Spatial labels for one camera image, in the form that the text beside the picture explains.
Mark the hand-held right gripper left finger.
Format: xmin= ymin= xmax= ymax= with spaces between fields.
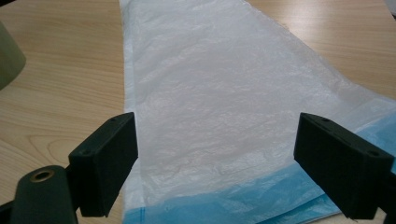
xmin=65 ymin=111 xmax=139 ymax=218

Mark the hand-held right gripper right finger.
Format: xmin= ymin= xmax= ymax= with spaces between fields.
xmin=293 ymin=112 xmax=396 ymax=220

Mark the white and blue plastic bag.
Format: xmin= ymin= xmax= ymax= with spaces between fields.
xmin=118 ymin=0 xmax=396 ymax=224

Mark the green plastic bin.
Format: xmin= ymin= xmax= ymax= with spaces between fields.
xmin=0 ymin=21 xmax=27 ymax=91

